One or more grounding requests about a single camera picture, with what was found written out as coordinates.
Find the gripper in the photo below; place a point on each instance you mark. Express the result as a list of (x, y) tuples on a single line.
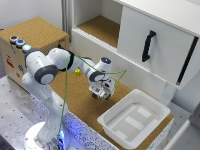
[(101, 88)]

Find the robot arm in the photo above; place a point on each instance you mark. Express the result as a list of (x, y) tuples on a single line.
[(43, 68)]

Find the yellow block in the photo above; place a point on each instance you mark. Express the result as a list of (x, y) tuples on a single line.
[(77, 71)]

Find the white plastic box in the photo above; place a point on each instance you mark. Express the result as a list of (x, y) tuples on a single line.
[(133, 118)]

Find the white cabinet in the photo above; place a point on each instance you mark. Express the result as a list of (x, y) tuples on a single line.
[(100, 40)]

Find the white sliding door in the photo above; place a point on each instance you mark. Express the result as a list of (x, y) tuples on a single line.
[(156, 43)]

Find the green button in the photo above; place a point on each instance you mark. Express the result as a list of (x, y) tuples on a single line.
[(26, 48)]

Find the wooden drawer box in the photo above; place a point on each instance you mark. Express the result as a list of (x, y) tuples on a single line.
[(33, 36)]

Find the blue button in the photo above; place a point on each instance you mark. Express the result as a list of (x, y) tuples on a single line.
[(20, 42)]

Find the red button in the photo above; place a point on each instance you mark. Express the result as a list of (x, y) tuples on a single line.
[(14, 39)]

